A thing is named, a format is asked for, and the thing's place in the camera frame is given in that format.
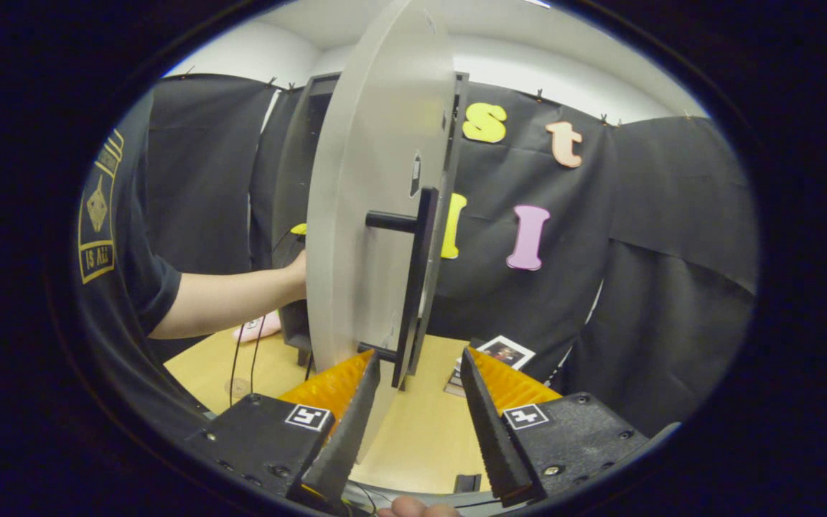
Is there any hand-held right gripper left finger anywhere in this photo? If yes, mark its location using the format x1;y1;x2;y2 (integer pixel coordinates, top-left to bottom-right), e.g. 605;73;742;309
184;350;382;507

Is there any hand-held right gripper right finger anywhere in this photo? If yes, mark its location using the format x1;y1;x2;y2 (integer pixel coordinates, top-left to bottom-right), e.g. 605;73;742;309
460;346;651;507

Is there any beige cabinet door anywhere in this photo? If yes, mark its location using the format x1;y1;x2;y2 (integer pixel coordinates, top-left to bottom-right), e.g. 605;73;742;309
304;0;457;464

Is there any white portrait cover book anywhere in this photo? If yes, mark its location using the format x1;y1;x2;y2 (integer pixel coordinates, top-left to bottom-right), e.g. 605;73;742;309
475;335;536;371

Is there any pink plush toy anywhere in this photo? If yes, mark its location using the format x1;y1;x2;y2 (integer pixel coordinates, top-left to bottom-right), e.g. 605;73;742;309
233;310;284;344

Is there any black backdrop cloth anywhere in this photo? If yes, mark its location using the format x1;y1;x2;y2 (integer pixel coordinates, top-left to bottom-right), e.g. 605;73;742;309
144;72;759;439

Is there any thin black cable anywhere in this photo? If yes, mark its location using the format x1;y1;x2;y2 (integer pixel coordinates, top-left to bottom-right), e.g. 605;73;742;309
249;316;265;396
229;323;246;409

